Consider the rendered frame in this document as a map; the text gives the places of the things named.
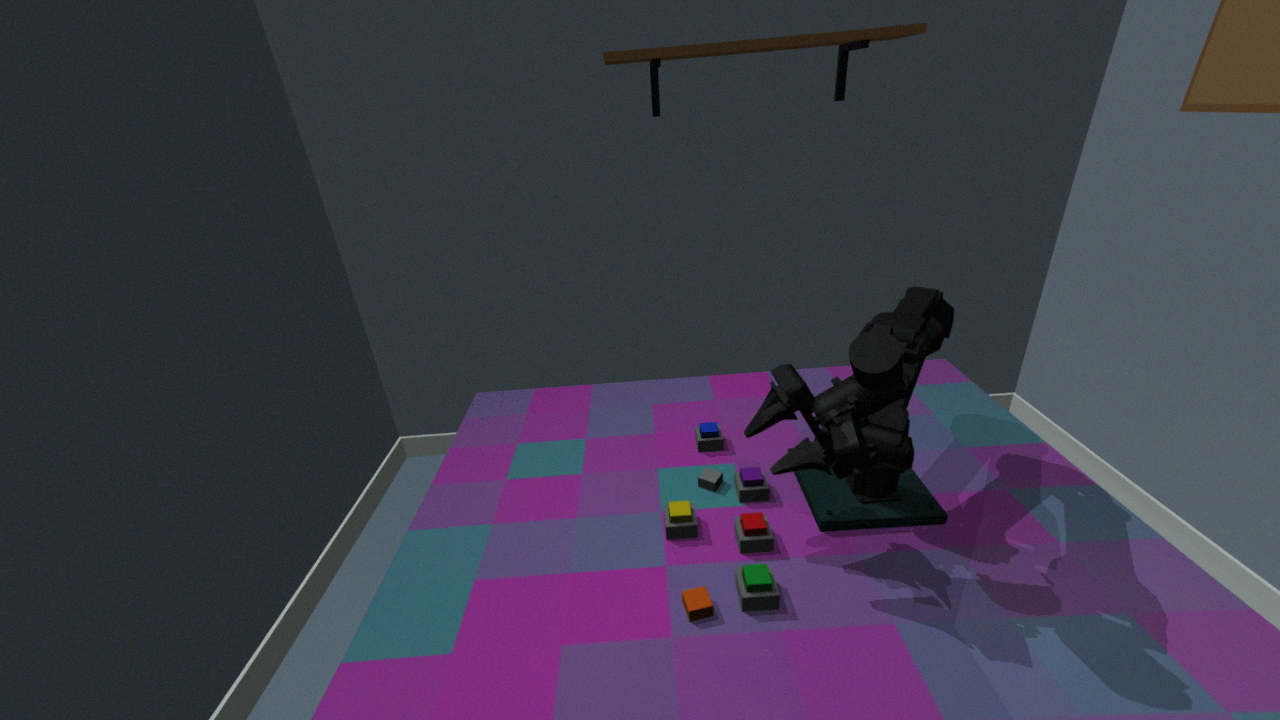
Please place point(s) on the orange-brown block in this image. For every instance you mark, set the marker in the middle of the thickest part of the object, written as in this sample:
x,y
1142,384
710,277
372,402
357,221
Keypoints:
x,y
697,603

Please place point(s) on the red button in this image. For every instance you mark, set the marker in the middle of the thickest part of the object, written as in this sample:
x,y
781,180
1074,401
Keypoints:
x,y
753,533

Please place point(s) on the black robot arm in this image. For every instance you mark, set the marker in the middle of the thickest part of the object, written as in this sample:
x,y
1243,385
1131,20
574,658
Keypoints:
x,y
886,359

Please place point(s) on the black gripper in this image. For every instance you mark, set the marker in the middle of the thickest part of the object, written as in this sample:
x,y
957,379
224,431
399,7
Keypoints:
x,y
793,394

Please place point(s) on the green button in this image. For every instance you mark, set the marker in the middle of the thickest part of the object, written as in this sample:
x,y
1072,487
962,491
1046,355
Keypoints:
x,y
757,588

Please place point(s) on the blue button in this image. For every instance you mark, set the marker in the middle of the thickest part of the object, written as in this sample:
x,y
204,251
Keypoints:
x,y
709,437

